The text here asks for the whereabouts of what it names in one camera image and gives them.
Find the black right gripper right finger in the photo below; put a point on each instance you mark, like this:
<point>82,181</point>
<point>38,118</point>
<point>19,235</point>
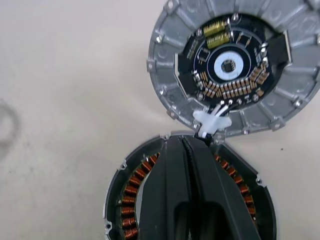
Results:
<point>215,195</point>

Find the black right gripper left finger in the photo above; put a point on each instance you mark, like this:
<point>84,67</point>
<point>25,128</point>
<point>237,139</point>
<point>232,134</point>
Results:
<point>162,190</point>

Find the silver motor housing copper coils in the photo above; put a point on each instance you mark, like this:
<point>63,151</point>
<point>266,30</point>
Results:
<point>130,192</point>

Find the silver motor lid circuit board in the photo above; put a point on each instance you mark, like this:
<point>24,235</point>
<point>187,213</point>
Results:
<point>287,82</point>

